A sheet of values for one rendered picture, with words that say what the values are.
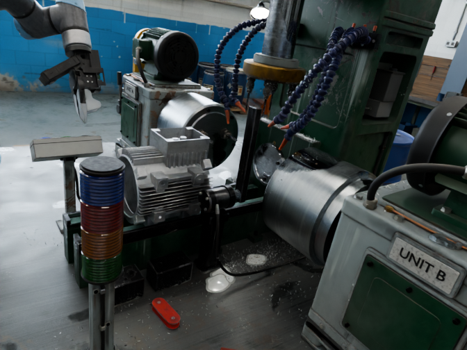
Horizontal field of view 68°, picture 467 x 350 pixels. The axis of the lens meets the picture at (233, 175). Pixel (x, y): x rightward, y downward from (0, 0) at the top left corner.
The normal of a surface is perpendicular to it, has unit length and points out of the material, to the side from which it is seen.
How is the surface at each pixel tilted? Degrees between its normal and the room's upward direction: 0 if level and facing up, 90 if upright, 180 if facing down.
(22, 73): 90
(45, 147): 60
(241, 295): 0
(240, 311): 0
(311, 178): 43
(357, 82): 90
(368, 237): 90
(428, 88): 90
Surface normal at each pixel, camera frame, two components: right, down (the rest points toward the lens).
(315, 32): -0.80, 0.13
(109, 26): 0.52, 0.41
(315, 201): -0.63, -0.32
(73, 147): 0.58, -0.11
